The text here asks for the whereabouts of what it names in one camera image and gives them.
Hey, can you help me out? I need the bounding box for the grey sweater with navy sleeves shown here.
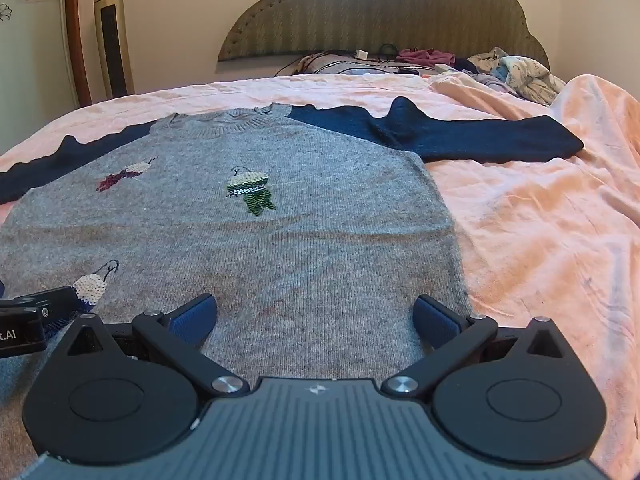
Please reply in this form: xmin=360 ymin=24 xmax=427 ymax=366
xmin=0 ymin=96 xmax=585 ymax=480

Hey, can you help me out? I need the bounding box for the black cable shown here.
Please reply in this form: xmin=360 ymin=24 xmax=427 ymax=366
xmin=277 ymin=42 xmax=401 ymax=76

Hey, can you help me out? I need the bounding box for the brown wooden door frame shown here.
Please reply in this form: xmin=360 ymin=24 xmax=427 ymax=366
xmin=63 ymin=0 xmax=92 ymax=108

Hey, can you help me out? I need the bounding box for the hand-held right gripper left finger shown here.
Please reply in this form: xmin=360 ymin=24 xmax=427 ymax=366
xmin=62 ymin=293 xmax=251 ymax=402

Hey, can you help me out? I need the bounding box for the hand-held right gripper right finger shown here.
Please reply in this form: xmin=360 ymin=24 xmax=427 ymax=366
xmin=381 ymin=294 xmax=572 ymax=402

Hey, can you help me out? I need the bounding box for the pale blue floral cloth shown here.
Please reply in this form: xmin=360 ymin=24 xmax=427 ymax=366
xmin=492 ymin=56 xmax=567 ymax=107

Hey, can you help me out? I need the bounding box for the pink blanket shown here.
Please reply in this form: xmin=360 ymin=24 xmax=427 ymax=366
xmin=0 ymin=72 xmax=640 ymax=466

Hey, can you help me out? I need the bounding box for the magenta cloth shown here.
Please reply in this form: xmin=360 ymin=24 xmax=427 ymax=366
xmin=397 ymin=48 xmax=458 ymax=68

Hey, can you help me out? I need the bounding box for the grey striped pillow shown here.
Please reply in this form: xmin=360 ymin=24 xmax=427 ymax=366
xmin=295 ymin=55 xmax=436 ymax=78

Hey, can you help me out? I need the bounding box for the olive padded headboard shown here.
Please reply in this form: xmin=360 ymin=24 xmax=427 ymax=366
xmin=217 ymin=0 xmax=551 ymax=71

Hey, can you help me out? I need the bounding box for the gold tower heater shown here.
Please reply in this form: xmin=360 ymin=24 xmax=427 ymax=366
xmin=92 ymin=0 xmax=136 ymax=98

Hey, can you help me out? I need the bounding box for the beige patterned cloth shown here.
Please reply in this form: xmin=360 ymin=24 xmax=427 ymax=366
xmin=467 ymin=47 xmax=511 ymax=75

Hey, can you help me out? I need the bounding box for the flower-patterned sliding door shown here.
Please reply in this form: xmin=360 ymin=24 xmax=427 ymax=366
xmin=0 ymin=0 xmax=68 ymax=156

